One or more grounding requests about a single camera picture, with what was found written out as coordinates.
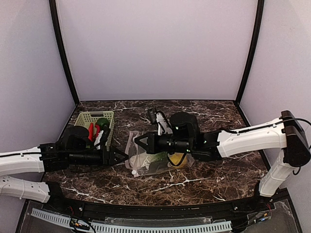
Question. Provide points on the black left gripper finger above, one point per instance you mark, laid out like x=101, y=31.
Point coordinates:
x=116, y=161
x=120, y=155

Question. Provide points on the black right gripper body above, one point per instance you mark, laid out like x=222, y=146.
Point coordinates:
x=154, y=143

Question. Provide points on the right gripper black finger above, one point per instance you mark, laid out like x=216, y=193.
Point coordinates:
x=141, y=147
x=142, y=138

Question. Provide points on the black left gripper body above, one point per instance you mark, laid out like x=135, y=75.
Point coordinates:
x=107, y=157

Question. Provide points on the clear zip top bag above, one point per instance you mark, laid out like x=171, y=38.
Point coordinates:
x=142, y=164

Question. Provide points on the yellow lemon toy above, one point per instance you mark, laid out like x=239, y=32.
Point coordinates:
x=177, y=160

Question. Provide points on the red chili pepper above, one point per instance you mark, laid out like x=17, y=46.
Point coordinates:
x=98, y=129
x=91, y=131

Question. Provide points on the green leafy vegetable toy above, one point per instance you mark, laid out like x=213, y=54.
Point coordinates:
x=155, y=163

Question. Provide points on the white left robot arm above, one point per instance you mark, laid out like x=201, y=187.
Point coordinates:
x=73, y=148

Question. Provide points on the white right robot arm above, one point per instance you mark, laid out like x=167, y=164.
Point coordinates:
x=181, y=134

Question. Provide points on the green bell pepper toy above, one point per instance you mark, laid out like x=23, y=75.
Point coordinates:
x=103, y=121

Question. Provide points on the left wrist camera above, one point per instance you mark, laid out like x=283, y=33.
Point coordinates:
x=102, y=137

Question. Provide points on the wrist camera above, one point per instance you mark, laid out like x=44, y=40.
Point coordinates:
x=159, y=119
x=102, y=137

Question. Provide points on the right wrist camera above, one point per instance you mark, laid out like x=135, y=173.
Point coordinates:
x=159, y=119

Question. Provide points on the black front table rail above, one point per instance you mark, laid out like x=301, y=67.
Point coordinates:
x=219, y=210

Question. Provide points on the white slotted cable duct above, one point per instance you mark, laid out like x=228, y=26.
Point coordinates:
x=123, y=225

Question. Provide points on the black left frame post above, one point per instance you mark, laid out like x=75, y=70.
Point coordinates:
x=62, y=51

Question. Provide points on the black frame post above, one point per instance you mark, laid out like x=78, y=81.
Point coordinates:
x=252, y=50
x=62, y=51

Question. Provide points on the black right frame post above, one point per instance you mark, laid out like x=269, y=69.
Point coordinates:
x=252, y=50

